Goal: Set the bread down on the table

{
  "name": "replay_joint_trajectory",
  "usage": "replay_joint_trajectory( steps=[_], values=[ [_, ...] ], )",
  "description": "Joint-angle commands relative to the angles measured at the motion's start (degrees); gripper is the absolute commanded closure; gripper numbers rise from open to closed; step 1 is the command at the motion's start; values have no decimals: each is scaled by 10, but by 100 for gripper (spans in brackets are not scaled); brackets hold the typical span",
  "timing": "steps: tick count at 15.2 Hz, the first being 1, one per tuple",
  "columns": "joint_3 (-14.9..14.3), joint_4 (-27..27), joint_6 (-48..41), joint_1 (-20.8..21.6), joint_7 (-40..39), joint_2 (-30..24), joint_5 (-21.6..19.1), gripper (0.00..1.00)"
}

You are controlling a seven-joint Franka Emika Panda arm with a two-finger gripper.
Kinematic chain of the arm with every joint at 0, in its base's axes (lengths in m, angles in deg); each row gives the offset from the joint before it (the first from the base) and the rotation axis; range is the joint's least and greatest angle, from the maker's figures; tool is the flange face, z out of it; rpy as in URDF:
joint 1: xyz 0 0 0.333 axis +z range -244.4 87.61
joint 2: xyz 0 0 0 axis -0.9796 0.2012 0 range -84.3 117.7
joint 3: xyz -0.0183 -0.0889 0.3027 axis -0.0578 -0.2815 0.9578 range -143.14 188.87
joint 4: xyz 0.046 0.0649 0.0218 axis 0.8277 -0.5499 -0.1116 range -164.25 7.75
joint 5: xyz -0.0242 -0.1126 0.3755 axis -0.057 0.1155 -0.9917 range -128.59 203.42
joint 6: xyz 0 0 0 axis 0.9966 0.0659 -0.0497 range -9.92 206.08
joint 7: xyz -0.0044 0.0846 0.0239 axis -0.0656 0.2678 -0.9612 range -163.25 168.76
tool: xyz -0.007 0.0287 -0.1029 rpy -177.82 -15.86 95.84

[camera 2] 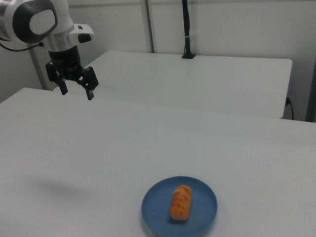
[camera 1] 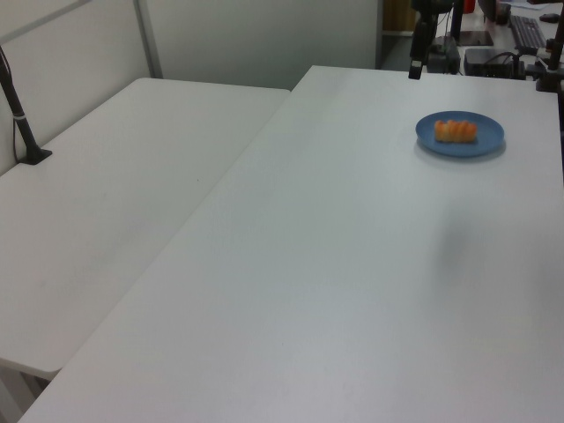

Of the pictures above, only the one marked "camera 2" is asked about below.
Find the orange braided bread loaf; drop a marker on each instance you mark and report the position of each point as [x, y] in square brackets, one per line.
[180, 202]

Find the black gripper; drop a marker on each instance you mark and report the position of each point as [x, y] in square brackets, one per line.
[64, 58]

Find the white side table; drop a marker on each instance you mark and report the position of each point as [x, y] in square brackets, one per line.
[197, 81]

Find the grey vertical frame post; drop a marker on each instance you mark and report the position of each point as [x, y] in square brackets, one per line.
[149, 24]

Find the dark vertical column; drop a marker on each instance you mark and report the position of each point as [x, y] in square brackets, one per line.
[312, 93]

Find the thin grey metal post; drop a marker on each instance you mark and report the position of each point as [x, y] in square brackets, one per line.
[39, 69]

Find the blue round plate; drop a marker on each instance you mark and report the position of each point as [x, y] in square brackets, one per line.
[155, 209]

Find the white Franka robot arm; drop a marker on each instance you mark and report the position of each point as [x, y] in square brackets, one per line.
[14, 14]

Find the black camera pole with base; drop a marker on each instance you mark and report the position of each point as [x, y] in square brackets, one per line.
[186, 24]

